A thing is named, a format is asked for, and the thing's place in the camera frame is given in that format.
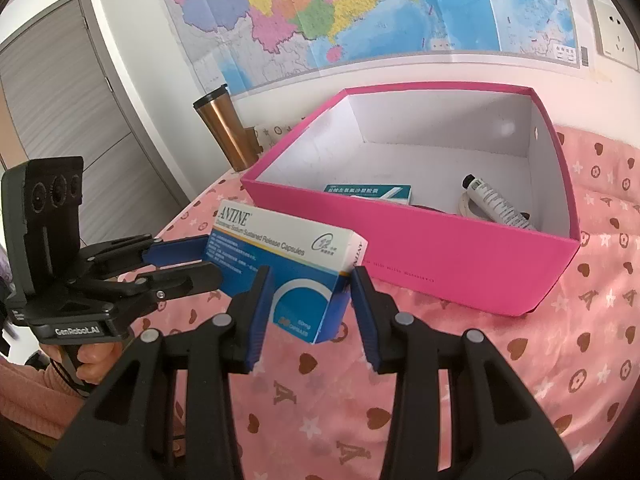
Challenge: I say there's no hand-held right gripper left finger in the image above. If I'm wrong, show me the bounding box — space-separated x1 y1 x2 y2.
47 265 275 480

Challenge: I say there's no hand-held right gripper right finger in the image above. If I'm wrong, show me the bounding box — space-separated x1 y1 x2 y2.
350 266 576 480

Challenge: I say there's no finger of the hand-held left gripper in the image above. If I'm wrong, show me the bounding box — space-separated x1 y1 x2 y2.
85 261 223 316
80 234 211 273

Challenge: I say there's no blue white medicine box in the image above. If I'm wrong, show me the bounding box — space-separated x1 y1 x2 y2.
202 199 369 345

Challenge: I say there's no pink cardboard box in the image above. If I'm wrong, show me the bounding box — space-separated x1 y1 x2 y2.
241 81 582 317

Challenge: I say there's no teal white medicine box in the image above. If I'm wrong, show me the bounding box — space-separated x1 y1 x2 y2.
322 183 413 206

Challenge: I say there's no white tape roll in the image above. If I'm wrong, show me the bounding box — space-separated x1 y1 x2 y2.
457 192 493 221

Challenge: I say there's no white tube black cap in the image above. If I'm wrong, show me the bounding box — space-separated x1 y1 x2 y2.
461 174 538 232

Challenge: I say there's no person's left forearm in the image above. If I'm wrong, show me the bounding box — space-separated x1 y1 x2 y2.
0 357 96 441

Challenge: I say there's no person's left hand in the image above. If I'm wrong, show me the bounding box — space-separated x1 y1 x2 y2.
75 337 128 387

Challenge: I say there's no copper travel tumbler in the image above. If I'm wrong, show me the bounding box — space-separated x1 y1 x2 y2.
193 84 261 172

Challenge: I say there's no grey wardrobe door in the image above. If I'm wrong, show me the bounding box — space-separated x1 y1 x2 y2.
0 0 193 221

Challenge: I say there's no pink printed blanket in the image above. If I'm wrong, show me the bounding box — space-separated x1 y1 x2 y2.
115 125 640 480

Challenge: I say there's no colourful wall map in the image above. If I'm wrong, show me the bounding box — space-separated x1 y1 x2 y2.
150 0 591 101

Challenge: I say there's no white wall socket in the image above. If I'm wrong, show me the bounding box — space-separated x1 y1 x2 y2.
587 0 640 71

